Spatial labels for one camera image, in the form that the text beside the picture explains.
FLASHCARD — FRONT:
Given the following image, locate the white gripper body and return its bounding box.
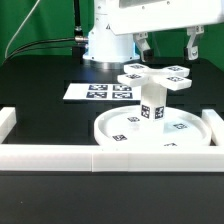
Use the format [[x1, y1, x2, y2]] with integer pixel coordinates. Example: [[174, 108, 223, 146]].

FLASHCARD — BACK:
[[106, 0, 224, 35]]

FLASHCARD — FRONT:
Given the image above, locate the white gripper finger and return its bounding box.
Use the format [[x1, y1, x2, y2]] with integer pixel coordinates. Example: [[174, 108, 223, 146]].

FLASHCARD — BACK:
[[184, 25, 204, 61], [133, 32, 154, 62]]

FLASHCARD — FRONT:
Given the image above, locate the white cross-shaped table base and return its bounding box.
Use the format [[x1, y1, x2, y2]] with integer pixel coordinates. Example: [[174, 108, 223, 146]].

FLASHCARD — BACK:
[[117, 63, 192, 91]]

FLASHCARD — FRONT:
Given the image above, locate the white round table top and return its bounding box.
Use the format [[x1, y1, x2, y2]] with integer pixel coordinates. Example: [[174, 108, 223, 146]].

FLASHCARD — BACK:
[[94, 105, 211, 149]]

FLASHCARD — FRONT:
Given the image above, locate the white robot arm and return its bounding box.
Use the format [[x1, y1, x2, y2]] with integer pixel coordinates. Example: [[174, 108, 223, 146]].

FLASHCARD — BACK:
[[83, 0, 224, 69]]

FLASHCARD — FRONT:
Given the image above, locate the white marker sheet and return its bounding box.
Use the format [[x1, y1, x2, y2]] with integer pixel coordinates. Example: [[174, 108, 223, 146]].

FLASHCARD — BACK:
[[63, 83, 141, 101]]

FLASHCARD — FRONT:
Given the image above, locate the black cable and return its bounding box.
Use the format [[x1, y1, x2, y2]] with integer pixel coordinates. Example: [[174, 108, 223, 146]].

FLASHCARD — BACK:
[[1, 36, 90, 66]]

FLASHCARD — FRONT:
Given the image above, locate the grey cable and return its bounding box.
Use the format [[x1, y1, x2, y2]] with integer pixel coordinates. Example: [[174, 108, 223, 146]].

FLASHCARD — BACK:
[[4, 0, 42, 60]]

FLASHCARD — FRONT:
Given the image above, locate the white U-shaped fence frame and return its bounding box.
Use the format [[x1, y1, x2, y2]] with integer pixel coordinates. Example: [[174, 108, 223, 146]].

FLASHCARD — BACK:
[[0, 107, 224, 172]]

